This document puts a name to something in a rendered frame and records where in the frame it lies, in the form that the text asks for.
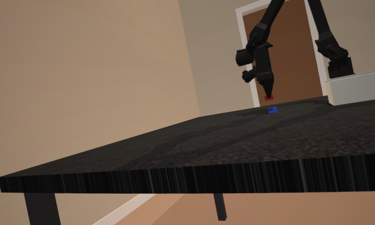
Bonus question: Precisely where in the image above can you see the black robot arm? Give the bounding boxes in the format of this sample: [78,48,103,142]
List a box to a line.
[236,0,355,83]

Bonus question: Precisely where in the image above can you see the blue block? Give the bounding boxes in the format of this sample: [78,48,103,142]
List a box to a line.
[268,107,277,113]

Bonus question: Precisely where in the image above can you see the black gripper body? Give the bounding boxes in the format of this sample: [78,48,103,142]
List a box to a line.
[255,59,274,82]

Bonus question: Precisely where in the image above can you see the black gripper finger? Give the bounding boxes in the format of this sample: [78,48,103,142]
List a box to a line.
[259,80,274,99]

